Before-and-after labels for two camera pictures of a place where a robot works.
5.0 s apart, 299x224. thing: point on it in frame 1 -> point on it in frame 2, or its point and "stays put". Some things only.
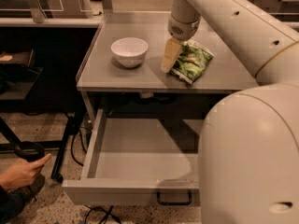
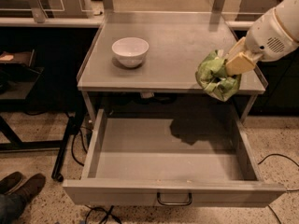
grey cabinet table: [125, 51] stays put
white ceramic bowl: [129, 51] stays put
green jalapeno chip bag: [192, 62] -> [211, 74]
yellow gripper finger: [171, 53] -> [239, 64]
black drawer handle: [175, 203] stays put
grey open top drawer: [139, 161] stays put
